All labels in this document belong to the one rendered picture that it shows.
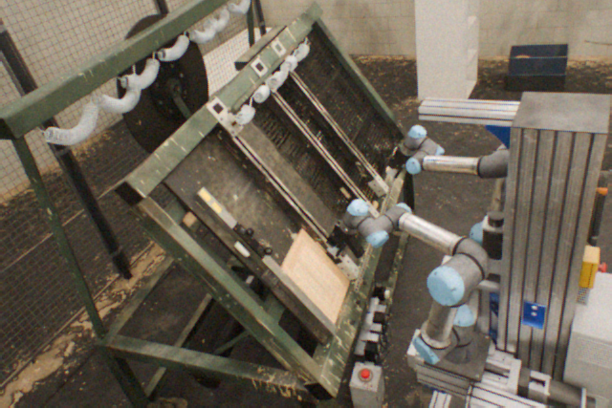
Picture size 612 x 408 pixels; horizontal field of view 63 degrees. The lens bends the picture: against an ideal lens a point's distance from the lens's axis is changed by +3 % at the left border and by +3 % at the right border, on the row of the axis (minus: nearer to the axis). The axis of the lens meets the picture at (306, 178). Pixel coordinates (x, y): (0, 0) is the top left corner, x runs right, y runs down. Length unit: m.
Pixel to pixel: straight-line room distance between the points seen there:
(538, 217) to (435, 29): 4.41
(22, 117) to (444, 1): 4.67
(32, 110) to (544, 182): 1.88
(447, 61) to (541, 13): 1.62
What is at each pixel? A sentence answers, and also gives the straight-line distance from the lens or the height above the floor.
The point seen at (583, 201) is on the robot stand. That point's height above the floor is 1.78.
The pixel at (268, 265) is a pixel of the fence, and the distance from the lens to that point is 2.27.
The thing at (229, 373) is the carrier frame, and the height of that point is 0.79.
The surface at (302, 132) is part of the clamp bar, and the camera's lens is 2.79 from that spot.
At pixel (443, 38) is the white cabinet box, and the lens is 6.06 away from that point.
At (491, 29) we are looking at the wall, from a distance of 7.42.
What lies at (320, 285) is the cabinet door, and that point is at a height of 1.03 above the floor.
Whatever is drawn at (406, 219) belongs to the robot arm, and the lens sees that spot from 1.91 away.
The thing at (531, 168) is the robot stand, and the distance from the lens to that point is 1.72.
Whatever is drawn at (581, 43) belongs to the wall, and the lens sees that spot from 7.40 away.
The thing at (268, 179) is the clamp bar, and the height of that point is 1.54.
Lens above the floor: 2.84
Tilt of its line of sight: 33 degrees down
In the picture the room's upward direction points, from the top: 12 degrees counter-clockwise
